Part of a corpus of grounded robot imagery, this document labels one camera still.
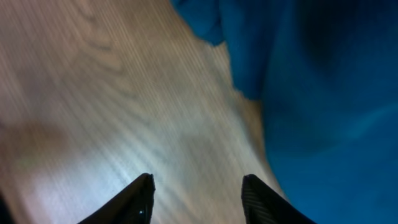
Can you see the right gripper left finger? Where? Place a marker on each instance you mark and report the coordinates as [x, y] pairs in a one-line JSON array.
[[133, 205]]

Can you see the blue polo shirt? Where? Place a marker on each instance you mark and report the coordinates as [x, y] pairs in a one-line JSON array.
[[325, 72]]

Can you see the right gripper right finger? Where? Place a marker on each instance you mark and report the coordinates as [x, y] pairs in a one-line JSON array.
[[262, 205]]

